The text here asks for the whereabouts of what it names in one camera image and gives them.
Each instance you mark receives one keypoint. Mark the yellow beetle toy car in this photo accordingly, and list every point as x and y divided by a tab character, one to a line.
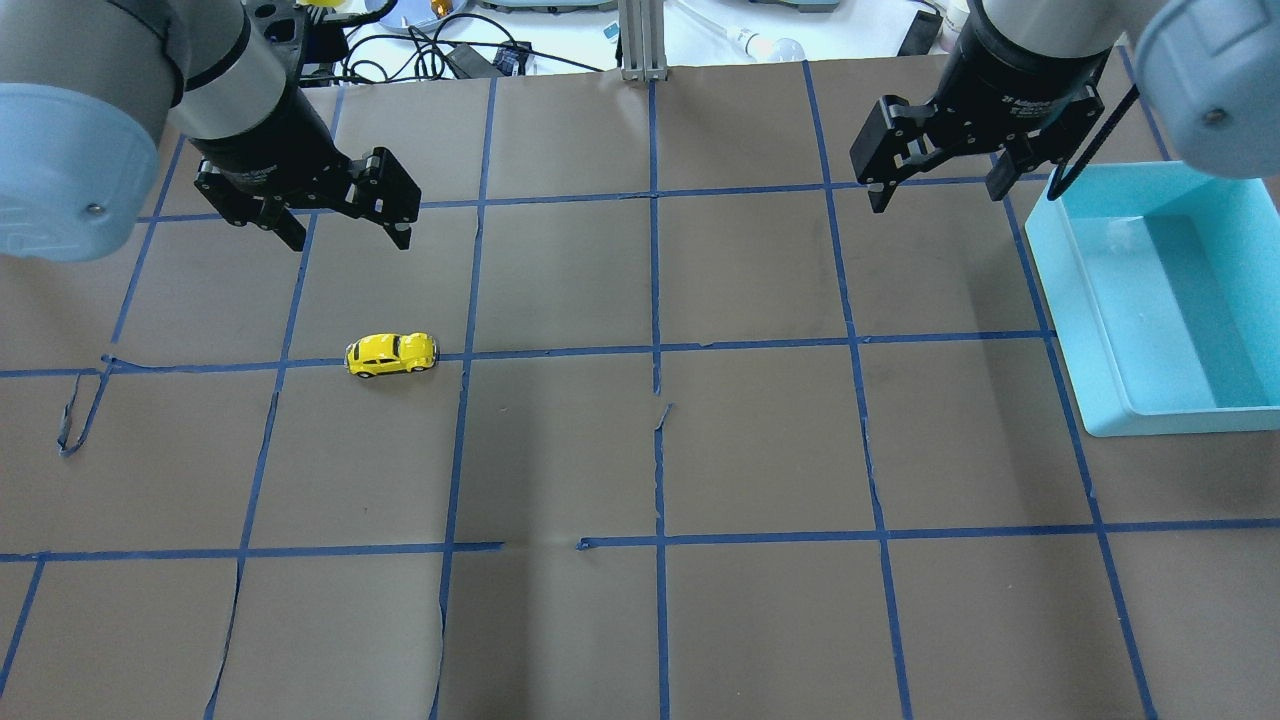
391	353

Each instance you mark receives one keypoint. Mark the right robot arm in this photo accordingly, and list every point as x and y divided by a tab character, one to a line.
1207	68

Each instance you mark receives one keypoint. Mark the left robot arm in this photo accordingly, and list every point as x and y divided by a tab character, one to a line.
89	87

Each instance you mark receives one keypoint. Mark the light blue plastic bin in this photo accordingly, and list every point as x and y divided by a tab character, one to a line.
1163	286

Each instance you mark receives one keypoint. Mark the black power adapter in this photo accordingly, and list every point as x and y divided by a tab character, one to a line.
510	59

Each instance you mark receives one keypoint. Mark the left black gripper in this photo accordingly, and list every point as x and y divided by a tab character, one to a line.
268	137

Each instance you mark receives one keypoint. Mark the aluminium frame post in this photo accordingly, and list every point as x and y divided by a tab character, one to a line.
642	47

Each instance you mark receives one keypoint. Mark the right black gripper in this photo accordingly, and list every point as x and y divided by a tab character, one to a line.
1010	82

